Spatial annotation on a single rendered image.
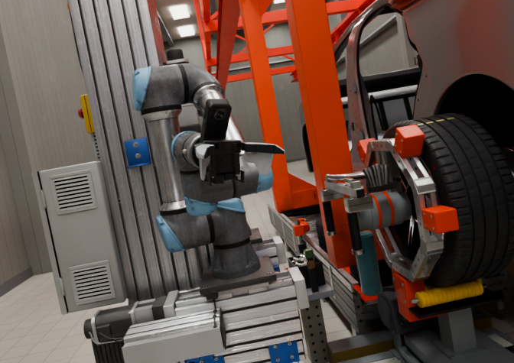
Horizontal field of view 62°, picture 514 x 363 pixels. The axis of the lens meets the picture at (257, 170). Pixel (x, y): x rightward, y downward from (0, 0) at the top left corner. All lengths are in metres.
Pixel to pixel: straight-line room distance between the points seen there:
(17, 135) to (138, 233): 4.91
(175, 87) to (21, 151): 5.14
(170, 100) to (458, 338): 1.45
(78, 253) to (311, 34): 1.39
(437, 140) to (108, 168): 1.12
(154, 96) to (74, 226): 0.52
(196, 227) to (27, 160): 5.11
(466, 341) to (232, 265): 1.09
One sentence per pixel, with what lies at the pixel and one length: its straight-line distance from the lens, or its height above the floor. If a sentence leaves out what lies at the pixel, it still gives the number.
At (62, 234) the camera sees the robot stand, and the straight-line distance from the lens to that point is 1.51.
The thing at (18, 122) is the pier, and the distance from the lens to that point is 6.30.
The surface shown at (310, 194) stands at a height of 0.63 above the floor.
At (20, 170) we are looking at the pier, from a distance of 6.29.
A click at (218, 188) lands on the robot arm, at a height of 1.11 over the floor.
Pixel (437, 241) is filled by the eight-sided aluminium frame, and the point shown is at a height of 0.76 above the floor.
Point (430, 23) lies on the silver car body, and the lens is 2.07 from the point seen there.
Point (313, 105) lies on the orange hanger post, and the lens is 2.07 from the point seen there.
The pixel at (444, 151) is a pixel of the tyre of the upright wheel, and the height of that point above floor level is 1.06.
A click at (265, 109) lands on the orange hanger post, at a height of 1.48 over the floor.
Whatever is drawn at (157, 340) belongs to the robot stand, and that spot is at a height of 0.73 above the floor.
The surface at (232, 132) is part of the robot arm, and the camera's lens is 1.10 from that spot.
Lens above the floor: 1.20
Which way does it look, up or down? 4 degrees down
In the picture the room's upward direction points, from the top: 10 degrees counter-clockwise
